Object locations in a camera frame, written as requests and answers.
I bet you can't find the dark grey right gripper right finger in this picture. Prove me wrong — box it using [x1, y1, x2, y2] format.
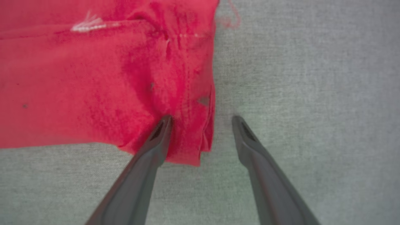
[232, 115, 321, 225]

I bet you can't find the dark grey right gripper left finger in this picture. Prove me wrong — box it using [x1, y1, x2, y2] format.
[85, 115, 174, 225]

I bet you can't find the red shirt with white sleeves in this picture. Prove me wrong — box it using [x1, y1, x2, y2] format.
[0, 0, 242, 167]

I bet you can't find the grey fabric sofa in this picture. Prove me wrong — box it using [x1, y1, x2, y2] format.
[0, 0, 400, 225]

